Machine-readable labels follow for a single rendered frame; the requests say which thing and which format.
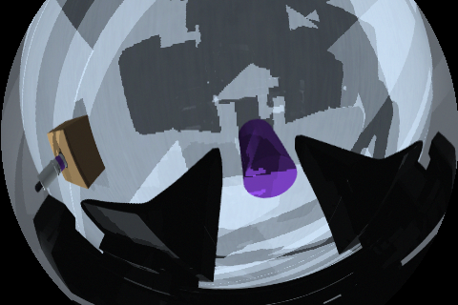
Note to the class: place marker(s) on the dark purple cylinder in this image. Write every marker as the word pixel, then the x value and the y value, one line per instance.
pixel 267 168

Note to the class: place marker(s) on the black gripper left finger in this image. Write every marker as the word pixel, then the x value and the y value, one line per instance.
pixel 181 221

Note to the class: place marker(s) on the grey marker with purple band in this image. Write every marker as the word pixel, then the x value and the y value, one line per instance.
pixel 50 173

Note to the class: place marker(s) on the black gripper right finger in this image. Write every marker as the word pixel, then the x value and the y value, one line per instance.
pixel 351 187

